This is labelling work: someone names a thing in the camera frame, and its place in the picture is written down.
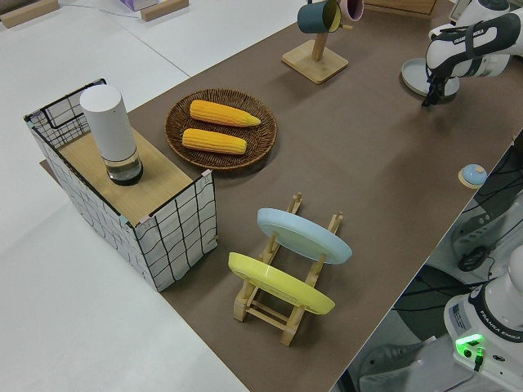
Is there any short wooden block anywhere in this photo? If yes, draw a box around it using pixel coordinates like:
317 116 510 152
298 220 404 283
140 0 190 22

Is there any yellow corn cob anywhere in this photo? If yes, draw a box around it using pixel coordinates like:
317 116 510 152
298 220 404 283
181 127 248 156
190 99 262 129

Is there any purple box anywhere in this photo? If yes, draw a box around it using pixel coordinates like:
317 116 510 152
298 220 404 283
119 0 159 12

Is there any long wooden block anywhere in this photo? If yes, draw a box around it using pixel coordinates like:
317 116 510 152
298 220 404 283
0 0 59 29

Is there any gray round plate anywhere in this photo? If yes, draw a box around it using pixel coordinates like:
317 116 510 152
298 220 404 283
400 57 461 97

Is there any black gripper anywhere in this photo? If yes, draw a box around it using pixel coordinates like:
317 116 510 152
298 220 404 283
421 65 449 109

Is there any brown wicker basket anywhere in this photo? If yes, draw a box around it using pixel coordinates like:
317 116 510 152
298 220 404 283
164 88 279 171

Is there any wooden mug tree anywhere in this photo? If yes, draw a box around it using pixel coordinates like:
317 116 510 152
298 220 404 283
281 0 353 86

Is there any pink mug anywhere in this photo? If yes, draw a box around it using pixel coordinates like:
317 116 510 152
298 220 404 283
340 0 365 23

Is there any gray floor object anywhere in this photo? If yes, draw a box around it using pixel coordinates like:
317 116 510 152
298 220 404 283
359 341 430 392

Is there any dark teal mug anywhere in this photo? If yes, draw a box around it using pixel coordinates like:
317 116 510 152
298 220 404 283
297 0 342 35

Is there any white cylinder glass base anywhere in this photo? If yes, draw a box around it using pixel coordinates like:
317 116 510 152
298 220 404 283
78 84 145 187

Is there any light blue plate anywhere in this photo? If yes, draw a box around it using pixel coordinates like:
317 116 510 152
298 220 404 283
257 207 353 265

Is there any wooden plate rack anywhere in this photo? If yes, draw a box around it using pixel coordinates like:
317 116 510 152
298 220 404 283
232 192 344 347

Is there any black coiled floor cable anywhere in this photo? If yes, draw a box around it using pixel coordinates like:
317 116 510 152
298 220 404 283
457 243 498 273

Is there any blue call bell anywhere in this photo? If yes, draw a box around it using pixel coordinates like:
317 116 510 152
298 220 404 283
457 163 487 189

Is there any black wire shelf wooden board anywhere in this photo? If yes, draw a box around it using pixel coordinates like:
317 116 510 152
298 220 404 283
23 78 217 293

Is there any yellow plate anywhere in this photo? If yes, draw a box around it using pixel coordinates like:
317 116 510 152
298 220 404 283
227 252 337 316

